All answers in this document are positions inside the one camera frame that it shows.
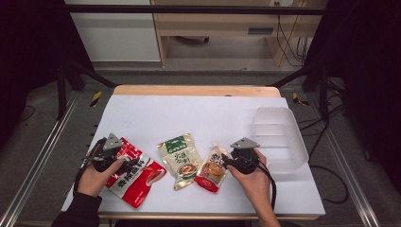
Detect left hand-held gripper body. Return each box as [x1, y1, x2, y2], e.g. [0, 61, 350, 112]
[84, 132, 128, 173]

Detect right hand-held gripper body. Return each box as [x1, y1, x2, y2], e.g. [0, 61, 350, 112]
[229, 136, 262, 175]

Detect large red seasoning packet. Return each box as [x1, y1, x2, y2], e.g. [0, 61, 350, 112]
[105, 137, 167, 209]

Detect small orange and red packet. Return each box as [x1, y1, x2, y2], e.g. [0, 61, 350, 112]
[193, 143, 234, 194]

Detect clear plastic container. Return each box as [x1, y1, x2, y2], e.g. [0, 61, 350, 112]
[250, 106, 310, 175]

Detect beige packet with green label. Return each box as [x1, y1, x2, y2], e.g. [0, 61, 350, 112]
[157, 132, 204, 191]

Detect person's right hand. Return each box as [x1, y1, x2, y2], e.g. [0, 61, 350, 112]
[226, 148, 274, 211]

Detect person's left hand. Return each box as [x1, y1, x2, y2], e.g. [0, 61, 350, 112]
[77, 158, 126, 199]

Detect yellow and black tape strip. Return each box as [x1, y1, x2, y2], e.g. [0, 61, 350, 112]
[291, 92, 310, 107]
[89, 91, 104, 108]

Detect black metal stand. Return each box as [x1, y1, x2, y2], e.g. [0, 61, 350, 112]
[268, 61, 332, 125]
[56, 59, 119, 121]

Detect white cabinet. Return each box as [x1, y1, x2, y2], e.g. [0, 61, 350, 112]
[64, 0, 162, 62]

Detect light wooden desk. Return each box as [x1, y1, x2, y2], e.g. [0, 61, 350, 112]
[150, 0, 329, 68]

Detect black metal crossbar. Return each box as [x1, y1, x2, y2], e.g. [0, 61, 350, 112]
[64, 4, 327, 16]

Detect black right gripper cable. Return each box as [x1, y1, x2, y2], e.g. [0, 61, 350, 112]
[256, 159, 278, 212]

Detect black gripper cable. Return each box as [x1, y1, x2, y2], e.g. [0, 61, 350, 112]
[256, 159, 278, 212]
[73, 157, 91, 194]

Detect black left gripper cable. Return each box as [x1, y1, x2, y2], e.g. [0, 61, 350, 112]
[73, 157, 91, 194]

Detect aluminium rail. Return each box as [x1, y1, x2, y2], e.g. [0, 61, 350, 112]
[305, 93, 382, 227]
[0, 91, 80, 227]

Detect black floor cable loop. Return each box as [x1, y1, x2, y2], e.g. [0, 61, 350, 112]
[307, 164, 350, 205]

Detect hanging black cables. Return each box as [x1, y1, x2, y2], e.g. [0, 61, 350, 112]
[274, 13, 312, 68]

